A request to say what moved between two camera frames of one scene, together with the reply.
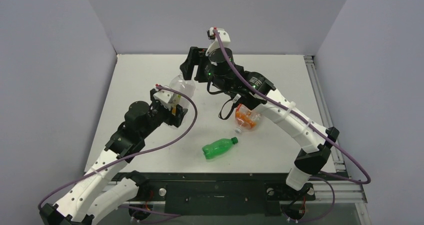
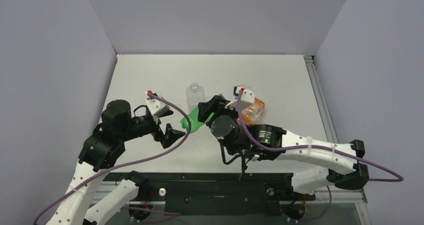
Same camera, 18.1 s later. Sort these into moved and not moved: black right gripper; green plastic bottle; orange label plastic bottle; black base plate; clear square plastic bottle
Moved: green plastic bottle; black right gripper; clear square plastic bottle
Not moved: orange label plastic bottle; black base plate
